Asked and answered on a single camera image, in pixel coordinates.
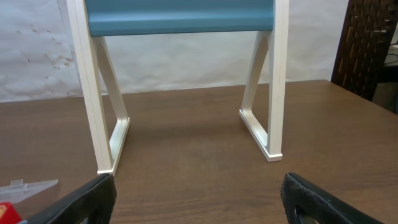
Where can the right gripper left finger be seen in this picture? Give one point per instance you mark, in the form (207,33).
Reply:
(90,202)

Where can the white and blue stand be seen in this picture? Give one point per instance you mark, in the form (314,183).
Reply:
(90,93)

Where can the red and yellow tip box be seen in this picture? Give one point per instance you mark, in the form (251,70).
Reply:
(21,189)

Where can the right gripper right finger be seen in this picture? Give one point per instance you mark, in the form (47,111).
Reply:
(308,202)

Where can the brown lattice screen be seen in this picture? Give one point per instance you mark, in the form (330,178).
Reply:
(360,46)

